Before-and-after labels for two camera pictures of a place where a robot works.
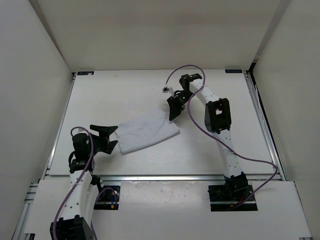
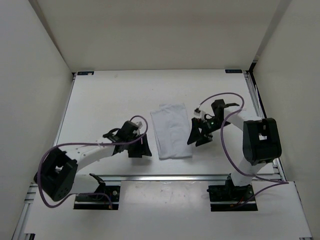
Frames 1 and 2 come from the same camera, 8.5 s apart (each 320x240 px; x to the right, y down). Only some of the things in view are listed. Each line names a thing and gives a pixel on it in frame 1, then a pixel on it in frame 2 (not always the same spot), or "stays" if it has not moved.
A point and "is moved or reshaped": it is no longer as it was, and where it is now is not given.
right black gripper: (175, 109) → (205, 137)
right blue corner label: (233, 71) stays
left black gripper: (104, 132) → (143, 149)
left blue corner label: (85, 73) stays
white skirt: (146, 130) is moved or reshaped
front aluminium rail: (166, 178) stays
